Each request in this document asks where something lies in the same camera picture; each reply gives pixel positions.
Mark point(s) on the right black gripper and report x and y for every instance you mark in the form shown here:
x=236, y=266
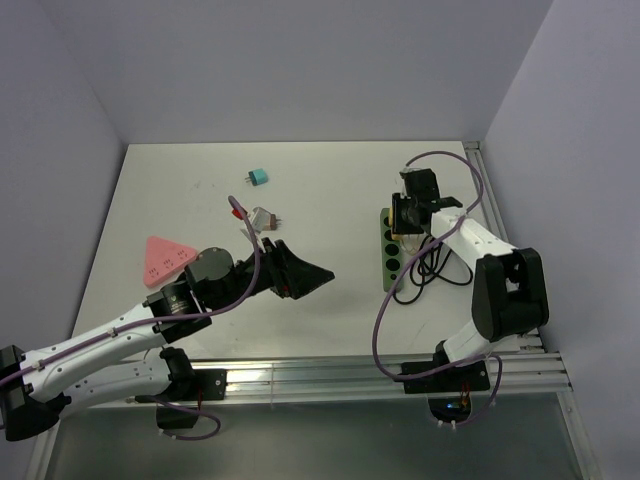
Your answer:
x=399, y=227

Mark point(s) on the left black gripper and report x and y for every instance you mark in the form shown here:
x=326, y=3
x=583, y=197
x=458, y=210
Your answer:
x=290, y=275

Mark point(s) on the yellow charger with cable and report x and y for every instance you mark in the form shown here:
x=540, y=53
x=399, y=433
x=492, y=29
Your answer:
x=407, y=245

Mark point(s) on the green power strip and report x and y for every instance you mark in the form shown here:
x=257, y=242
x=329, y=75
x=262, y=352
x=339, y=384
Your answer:
x=391, y=260

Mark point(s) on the brown plug adapter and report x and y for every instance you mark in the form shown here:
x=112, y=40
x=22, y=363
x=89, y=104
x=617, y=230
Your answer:
x=273, y=222

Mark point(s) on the teal plug adapter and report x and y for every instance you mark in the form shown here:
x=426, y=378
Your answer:
x=257, y=177

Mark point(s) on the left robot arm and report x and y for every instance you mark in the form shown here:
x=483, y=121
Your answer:
x=133, y=355

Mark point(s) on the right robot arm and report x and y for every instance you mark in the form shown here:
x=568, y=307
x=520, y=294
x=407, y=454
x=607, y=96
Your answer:
x=509, y=295

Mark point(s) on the pink triangular power strip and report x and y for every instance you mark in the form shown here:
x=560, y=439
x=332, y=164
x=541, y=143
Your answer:
x=164, y=258

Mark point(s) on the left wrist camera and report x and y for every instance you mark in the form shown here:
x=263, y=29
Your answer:
x=258, y=218

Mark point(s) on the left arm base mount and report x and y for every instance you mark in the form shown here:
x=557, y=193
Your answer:
x=205, y=390

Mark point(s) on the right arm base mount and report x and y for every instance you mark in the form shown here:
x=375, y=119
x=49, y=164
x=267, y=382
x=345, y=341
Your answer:
x=430, y=380

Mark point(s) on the aluminium front rail frame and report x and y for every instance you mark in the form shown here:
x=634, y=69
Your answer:
x=337, y=418

